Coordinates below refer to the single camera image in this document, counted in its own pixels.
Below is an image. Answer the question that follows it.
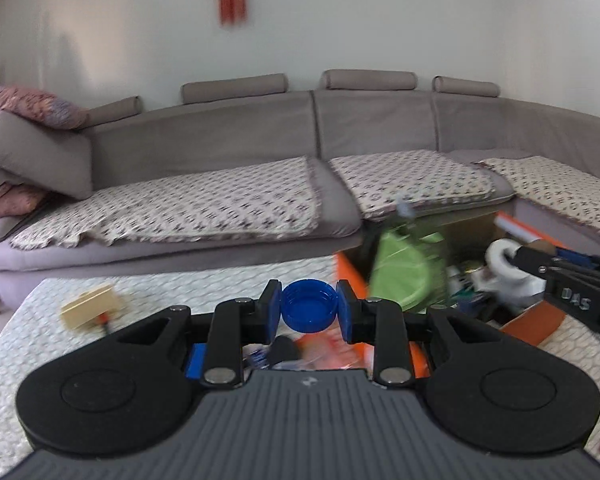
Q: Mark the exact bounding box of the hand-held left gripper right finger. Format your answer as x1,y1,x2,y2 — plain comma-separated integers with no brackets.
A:
336,280,481,389

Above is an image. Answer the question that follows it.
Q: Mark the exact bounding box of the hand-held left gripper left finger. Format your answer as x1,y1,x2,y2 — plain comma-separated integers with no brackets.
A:
115,280,283,389

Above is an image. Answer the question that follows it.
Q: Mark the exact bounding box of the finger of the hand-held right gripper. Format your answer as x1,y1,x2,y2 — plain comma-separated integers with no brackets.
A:
511,242,600,291
530,240,600,279

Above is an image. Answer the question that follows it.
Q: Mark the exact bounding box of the white tape roll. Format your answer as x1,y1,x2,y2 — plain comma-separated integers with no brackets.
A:
483,238,549,309

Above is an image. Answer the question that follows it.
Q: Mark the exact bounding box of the blue bottle cap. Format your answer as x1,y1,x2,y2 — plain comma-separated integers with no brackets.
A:
281,279,340,334

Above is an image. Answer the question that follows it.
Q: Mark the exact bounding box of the orange cardboard box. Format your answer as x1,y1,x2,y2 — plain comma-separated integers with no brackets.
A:
332,209,574,380

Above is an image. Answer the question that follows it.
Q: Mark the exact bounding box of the green bottle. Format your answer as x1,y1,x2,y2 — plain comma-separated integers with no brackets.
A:
368,226,449,314

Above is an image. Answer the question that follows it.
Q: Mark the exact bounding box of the leaf-print cloth desktop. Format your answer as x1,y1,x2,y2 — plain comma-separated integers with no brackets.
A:
0,254,600,480

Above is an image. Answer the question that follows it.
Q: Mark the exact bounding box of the orange plastic packet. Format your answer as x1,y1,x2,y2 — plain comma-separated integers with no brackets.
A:
297,334,366,371

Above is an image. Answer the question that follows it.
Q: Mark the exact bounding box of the long patterned sofa cover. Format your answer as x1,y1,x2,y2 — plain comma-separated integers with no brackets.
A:
472,155,600,246

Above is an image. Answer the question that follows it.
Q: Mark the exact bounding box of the blue plastic case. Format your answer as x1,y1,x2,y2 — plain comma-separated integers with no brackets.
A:
184,343,209,379

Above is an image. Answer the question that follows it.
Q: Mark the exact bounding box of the large patterned sofa cover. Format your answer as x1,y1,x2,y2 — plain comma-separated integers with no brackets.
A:
9,155,322,250

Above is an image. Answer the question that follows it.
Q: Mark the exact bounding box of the medium patterned sofa cover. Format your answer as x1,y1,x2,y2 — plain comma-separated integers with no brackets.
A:
328,149,496,214

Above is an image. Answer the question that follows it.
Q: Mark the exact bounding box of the grey sofa headrest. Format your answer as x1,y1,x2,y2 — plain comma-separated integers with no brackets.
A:
181,73,289,105
432,75,501,99
79,95,144,129
319,69,420,92

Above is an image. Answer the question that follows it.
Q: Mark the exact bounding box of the cream wooden block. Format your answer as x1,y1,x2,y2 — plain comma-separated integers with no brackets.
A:
62,283,124,332

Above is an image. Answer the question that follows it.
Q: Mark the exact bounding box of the grey sectional sofa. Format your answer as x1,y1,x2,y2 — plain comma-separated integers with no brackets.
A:
0,70,600,307

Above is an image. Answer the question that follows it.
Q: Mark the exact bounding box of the pink floral pillow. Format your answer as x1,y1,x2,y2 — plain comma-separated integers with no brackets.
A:
0,84,89,129
0,182,47,227

